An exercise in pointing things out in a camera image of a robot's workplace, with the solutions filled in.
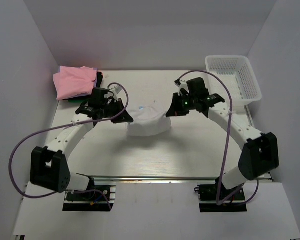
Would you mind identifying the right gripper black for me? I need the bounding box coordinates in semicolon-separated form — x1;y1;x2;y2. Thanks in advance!
166;92;198;117

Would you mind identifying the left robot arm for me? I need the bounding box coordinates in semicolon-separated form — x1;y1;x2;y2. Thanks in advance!
30;83;134;200

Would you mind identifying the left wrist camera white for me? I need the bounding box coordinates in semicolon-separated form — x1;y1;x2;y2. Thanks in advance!
109;85;123;97

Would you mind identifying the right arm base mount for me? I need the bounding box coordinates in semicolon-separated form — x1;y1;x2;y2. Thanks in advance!
194;184;247;213

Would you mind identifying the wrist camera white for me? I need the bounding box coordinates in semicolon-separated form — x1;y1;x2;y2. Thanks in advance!
174;79;189;96
109;85;123;97

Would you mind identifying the black folded t shirt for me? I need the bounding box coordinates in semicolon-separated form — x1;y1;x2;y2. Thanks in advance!
63;71;104;101

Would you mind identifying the pink folded t shirt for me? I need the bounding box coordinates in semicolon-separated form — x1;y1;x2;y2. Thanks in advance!
53;66;98;101

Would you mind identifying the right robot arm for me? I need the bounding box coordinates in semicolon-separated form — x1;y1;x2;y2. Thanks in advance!
166;77;279;200

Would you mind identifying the lavender folded t shirt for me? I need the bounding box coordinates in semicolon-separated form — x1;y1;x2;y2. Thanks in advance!
77;66;98;97

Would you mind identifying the white t shirt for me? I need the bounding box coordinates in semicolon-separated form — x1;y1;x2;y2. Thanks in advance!
126;101;172;137

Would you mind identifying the green folded t shirt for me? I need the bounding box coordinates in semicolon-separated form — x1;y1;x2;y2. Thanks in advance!
67;99;85;104

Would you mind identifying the white plastic basket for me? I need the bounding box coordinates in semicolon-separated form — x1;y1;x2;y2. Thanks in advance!
205;55;262;108

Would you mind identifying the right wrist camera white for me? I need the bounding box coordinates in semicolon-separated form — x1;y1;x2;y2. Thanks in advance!
174;79;189;96

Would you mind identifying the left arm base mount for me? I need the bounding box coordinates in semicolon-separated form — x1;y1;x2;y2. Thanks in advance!
62;184;116;212

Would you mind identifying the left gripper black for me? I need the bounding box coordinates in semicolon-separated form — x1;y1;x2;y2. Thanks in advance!
101;98;134;124

